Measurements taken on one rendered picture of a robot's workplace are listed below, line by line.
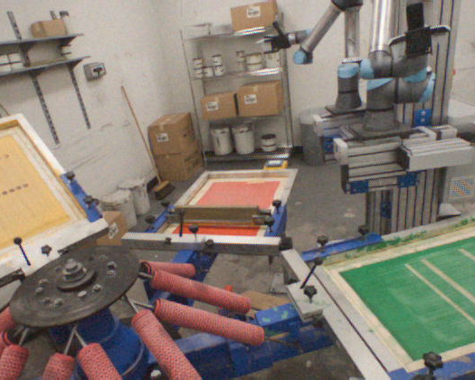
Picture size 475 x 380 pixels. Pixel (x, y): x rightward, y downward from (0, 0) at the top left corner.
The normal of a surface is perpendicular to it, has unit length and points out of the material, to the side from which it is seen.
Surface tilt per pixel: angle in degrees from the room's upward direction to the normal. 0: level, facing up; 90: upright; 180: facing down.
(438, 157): 90
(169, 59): 90
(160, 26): 90
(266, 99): 89
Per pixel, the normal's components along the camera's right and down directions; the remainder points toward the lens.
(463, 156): -0.01, 0.45
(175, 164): -0.31, 0.47
